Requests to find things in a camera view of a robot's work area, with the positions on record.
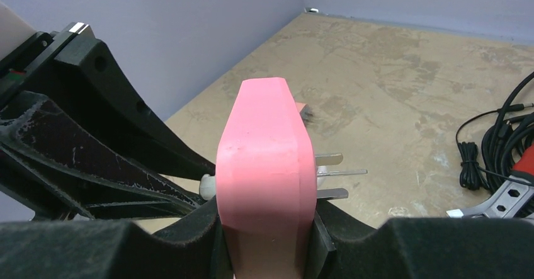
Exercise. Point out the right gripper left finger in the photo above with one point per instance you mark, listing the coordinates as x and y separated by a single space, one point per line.
192 247

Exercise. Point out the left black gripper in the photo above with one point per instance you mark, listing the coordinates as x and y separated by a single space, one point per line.
53 166

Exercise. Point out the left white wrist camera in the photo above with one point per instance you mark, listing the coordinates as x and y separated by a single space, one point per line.
13 31

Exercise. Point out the pink power strip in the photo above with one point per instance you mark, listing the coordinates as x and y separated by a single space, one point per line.
266 183

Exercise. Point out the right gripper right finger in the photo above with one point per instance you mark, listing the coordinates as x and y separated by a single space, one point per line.
341 246

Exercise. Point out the red handled adjustable wrench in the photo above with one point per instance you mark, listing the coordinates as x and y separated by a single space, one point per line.
509 198

